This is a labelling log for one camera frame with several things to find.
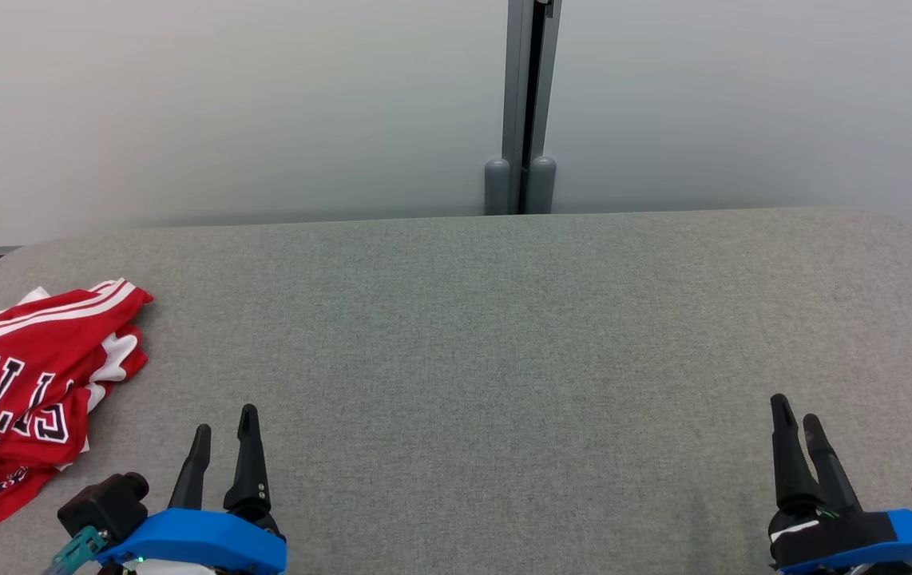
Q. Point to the red Bulls basketball jersey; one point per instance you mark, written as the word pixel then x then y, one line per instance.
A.
pixel 33 383

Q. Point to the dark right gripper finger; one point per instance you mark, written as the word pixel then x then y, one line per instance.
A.
pixel 833 475
pixel 787 463

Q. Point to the grey fabric table pad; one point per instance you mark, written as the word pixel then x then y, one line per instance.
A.
pixel 504 359

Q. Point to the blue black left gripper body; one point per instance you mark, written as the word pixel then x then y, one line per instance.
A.
pixel 192 543

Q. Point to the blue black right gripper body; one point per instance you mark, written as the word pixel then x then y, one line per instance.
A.
pixel 847 539

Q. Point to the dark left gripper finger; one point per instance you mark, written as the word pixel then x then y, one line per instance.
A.
pixel 191 479
pixel 251 471

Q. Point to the teal left camera connector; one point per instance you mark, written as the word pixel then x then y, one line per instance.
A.
pixel 77 551

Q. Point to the grey vertical partition post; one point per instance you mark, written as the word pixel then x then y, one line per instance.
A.
pixel 526 104

